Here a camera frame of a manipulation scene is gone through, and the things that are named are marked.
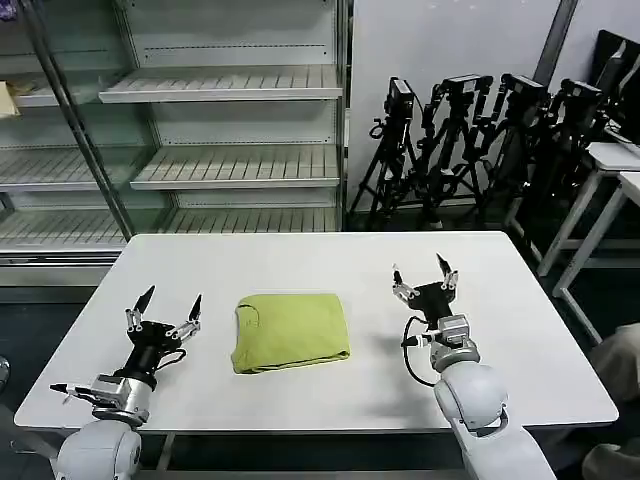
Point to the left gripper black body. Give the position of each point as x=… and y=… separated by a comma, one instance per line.
x=150, y=345

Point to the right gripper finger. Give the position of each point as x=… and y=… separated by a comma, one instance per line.
x=449, y=279
x=402, y=291

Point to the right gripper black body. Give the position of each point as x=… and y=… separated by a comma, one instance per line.
x=434, y=300

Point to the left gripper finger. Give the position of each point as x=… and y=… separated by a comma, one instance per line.
x=135, y=317
x=187, y=327

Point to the yellow-green shirt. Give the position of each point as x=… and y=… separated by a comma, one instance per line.
x=295, y=330

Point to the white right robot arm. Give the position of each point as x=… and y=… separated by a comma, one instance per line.
x=470, y=395

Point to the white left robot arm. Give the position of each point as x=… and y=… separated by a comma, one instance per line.
x=100, y=450

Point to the empty grey display shelf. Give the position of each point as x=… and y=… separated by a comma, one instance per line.
x=225, y=165

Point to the beige fabric bundle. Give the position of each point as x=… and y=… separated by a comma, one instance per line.
x=620, y=360
x=615, y=462

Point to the white desk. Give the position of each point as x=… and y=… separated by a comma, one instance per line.
x=610, y=155
x=632, y=182

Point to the chrome pole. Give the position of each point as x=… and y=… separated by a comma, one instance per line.
x=76, y=115

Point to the cardboard box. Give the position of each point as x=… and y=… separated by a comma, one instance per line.
x=7, y=100

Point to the grey slanted pillar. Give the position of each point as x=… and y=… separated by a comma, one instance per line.
x=557, y=45

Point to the black monitor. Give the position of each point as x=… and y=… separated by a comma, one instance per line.
x=612, y=55

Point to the purple packet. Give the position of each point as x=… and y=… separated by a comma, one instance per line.
x=7, y=9

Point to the black camera tripod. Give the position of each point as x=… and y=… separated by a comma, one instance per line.
x=580, y=91
x=400, y=97
x=522, y=85
x=460, y=87

